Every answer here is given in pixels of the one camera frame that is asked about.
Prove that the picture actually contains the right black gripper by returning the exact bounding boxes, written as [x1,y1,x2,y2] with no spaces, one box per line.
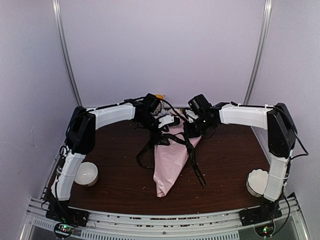
[183,115,214,138]

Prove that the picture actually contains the black lettered ribbon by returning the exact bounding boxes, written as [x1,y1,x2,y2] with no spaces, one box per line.
[136,132,207,189]

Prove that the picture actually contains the purple pink wrapping paper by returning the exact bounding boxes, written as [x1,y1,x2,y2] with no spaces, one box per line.
[152,107,202,198]

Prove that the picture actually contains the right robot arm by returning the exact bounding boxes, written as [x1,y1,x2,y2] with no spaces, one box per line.
[183,94,303,226]

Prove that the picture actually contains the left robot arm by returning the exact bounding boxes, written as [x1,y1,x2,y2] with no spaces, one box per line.
[46,93,174,227]

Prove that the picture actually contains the patterned mug orange inside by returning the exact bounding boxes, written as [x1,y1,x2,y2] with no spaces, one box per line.
[155,94,165,100]

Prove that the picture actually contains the white round bowl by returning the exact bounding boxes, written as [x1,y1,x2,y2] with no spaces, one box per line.
[74,162,99,188]

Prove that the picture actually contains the white scalloped bowl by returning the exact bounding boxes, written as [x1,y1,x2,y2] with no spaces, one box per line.
[246,169,269,198]

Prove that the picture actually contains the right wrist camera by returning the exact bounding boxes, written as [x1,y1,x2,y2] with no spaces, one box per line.
[185,110,198,123]

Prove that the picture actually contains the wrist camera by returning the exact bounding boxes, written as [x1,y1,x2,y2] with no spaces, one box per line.
[185,110,198,123]
[157,115,181,133]

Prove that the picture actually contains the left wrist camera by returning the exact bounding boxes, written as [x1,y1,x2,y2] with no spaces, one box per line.
[157,115,181,133]

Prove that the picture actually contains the front aluminium rail base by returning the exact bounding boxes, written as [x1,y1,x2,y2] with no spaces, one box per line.
[21,196,307,240]

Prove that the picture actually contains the right aluminium frame post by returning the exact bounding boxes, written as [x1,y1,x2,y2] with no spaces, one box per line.
[243,0,273,105]

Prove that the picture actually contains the aluminium frame post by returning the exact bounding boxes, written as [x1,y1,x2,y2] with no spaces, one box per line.
[52,0,83,106]
[243,0,273,105]

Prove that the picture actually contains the left aluminium frame post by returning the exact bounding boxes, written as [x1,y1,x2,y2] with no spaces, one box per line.
[52,0,83,106]

